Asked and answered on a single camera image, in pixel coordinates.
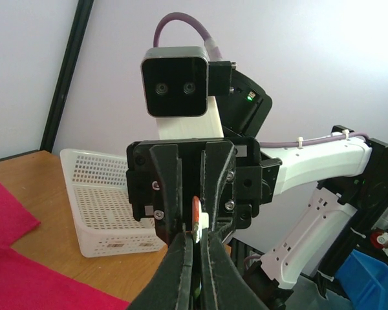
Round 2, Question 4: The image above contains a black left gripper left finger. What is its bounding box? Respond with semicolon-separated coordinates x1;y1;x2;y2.
127;232;194;310

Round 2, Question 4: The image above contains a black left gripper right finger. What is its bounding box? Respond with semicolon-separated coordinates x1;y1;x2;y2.
200;229;267;310

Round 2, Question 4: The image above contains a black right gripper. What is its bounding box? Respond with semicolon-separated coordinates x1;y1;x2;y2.
126;137;281;245

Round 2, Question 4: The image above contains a white perforated plastic basket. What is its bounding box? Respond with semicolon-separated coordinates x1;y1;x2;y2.
59;149;165;258

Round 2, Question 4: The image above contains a red t-shirt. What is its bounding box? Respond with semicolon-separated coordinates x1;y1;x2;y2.
0;183;129;309

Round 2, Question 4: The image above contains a blue plastic bin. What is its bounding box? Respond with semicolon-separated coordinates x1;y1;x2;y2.
335;250;388;310

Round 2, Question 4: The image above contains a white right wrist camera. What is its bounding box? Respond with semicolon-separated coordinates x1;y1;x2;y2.
139;45;226;140

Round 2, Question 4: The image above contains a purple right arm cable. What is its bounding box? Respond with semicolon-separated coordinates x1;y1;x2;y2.
153;12;369;151

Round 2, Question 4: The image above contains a black vertical frame post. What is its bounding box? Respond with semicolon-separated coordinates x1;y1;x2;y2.
39;0;94;152

